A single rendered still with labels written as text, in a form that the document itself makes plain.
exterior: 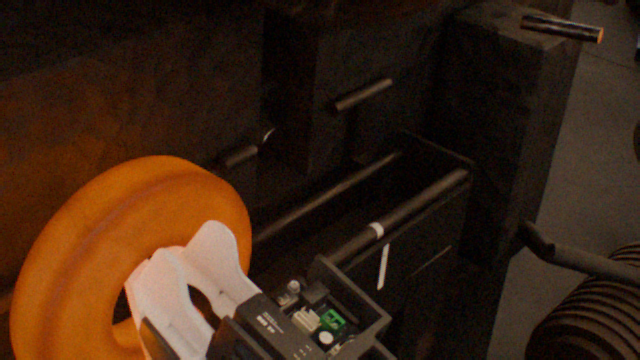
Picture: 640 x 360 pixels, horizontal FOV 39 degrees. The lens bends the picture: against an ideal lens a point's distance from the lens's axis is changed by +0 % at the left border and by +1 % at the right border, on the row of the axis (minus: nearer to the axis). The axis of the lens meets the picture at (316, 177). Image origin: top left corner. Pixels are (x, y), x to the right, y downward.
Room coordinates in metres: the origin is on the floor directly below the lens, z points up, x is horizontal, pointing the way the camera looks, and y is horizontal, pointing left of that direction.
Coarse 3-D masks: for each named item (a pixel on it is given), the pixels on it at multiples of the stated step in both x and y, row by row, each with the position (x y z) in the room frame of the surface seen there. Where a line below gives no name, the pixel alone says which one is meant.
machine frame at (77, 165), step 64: (0, 0) 0.48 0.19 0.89; (64, 0) 0.51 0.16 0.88; (128, 0) 0.53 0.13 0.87; (192, 0) 0.54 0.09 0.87; (448, 0) 0.75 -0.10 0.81; (512, 0) 0.85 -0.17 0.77; (0, 64) 0.43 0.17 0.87; (64, 64) 0.44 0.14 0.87; (128, 64) 0.48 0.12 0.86; (192, 64) 0.52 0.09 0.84; (256, 64) 0.56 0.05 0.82; (320, 64) 0.62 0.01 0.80; (384, 64) 0.69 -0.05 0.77; (0, 128) 0.41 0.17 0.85; (64, 128) 0.44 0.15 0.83; (128, 128) 0.48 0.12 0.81; (192, 128) 0.52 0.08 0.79; (256, 128) 0.57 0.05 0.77; (320, 128) 0.63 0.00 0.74; (384, 128) 0.70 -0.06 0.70; (0, 192) 0.41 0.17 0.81; (64, 192) 0.44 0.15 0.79; (256, 192) 0.59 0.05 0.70; (0, 256) 0.40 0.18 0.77; (0, 320) 0.40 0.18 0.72; (448, 320) 0.85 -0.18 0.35
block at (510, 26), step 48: (480, 48) 0.72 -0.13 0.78; (528, 48) 0.69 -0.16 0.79; (576, 48) 0.73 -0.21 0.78; (480, 96) 0.71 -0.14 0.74; (528, 96) 0.69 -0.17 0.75; (480, 144) 0.71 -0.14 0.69; (528, 144) 0.69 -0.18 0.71; (480, 192) 0.70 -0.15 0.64; (528, 192) 0.71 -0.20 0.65; (480, 240) 0.69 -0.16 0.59
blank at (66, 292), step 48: (96, 192) 0.40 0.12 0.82; (144, 192) 0.40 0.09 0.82; (192, 192) 0.42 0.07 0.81; (48, 240) 0.37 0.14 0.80; (96, 240) 0.37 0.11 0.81; (144, 240) 0.40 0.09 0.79; (240, 240) 0.45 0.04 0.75; (48, 288) 0.35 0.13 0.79; (96, 288) 0.37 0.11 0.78; (48, 336) 0.34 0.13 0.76; (96, 336) 0.37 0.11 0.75
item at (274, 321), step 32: (320, 256) 0.37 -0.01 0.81; (288, 288) 0.36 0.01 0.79; (320, 288) 0.36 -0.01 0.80; (352, 288) 0.36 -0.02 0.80; (224, 320) 0.32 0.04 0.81; (256, 320) 0.33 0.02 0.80; (288, 320) 0.33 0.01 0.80; (320, 320) 0.34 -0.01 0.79; (352, 320) 0.36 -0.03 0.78; (384, 320) 0.34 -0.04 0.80; (224, 352) 0.32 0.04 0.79; (256, 352) 0.31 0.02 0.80; (288, 352) 0.31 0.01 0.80; (320, 352) 0.32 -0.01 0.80; (352, 352) 0.32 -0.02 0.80; (384, 352) 0.32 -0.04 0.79
